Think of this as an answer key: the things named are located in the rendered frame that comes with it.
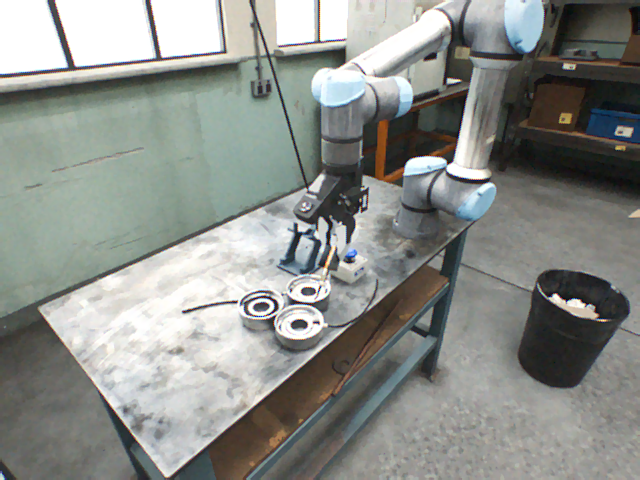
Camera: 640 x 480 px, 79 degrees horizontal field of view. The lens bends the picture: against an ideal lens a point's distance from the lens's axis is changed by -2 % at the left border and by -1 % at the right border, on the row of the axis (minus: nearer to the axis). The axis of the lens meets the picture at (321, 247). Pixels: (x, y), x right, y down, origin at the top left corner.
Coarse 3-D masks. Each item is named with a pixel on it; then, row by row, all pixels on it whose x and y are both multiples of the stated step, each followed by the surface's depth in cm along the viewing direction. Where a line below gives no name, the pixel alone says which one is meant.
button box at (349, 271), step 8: (360, 256) 105; (344, 264) 102; (352, 264) 102; (360, 264) 102; (336, 272) 104; (344, 272) 102; (352, 272) 100; (360, 272) 104; (344, 280) 103; (352, 280) 102
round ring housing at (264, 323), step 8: (248, 296) 93; (272, 296) 94; (280, 296) 92; (240, 304) 91; (256, 304) 92; (264, 304) 93; (272, 304) 91; (280, 304) 91; (240, 312) 87; (256, 312) 89; (264, 312) 89; (248, 320) 86; (256, 320) 86; (264, 320) 86; (272, 320) 87; (256, 328) 88; (264, 328) 88
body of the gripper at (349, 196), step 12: (324, 168) 74; (336, 168) 72; (348, 168) 72; (360, 168) 78; (348, 180) 77; (360, 180) 80; (348, 192) 77; (360, 192) 78; (336, 204) 77; (348, 204) 75; (360, 204) 81; (336, 216) 78
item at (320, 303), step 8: (296, 280) 98; (304, 280) 99; (312, 280) 99; (288, 288) 96; (304, 288) 97; (312, 288) 97; (328, 288) 95; (288, 296) 93; (304, 296) 94; (312, 296) 94; (328, 296) 93; (296, 304) 92; (304, 304) 91; (312, 304) 91; (320, 304) 92
